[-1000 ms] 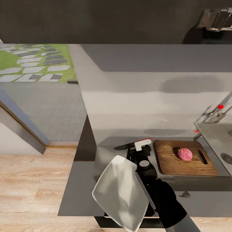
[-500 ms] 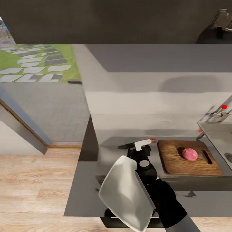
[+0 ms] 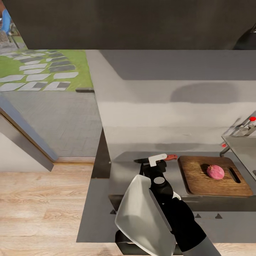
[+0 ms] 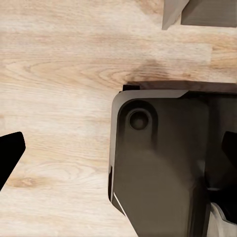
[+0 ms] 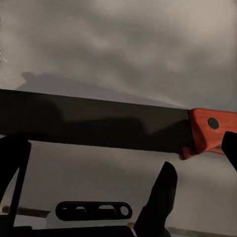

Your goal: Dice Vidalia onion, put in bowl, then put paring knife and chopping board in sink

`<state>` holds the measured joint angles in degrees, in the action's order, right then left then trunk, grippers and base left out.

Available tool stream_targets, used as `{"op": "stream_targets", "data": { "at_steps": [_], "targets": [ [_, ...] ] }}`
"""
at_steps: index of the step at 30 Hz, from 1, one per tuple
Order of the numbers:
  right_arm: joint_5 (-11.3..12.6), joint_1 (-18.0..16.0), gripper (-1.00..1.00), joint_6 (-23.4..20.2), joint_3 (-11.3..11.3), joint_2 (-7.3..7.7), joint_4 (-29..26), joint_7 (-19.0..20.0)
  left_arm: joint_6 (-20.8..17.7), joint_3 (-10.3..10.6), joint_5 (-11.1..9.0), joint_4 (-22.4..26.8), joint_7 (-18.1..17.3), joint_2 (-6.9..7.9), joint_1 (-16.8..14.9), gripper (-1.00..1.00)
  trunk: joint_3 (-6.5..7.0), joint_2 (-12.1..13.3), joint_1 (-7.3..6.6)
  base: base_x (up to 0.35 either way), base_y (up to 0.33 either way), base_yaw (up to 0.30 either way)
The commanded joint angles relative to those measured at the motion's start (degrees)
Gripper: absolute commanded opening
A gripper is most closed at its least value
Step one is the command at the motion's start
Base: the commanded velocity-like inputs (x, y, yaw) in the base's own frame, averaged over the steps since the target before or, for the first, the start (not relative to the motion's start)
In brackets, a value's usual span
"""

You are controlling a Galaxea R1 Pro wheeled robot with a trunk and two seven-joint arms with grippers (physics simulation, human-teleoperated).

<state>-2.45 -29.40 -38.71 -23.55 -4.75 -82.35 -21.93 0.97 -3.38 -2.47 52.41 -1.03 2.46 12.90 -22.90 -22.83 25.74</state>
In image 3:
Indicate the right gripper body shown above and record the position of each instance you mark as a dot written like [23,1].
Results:
[147,169]

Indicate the bowl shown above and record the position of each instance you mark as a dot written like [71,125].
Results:
[139,219]

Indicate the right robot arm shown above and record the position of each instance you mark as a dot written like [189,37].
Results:
[176,214]

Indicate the parer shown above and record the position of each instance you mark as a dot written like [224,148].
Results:
[169,157]

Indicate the cabinet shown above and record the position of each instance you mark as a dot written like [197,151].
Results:
[135,24]

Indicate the vidalia onion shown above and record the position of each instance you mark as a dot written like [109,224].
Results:
[215,172]

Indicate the cutting board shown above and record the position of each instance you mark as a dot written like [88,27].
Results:
[194,169]

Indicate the drop in sink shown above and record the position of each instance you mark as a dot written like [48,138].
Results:
[244,147]

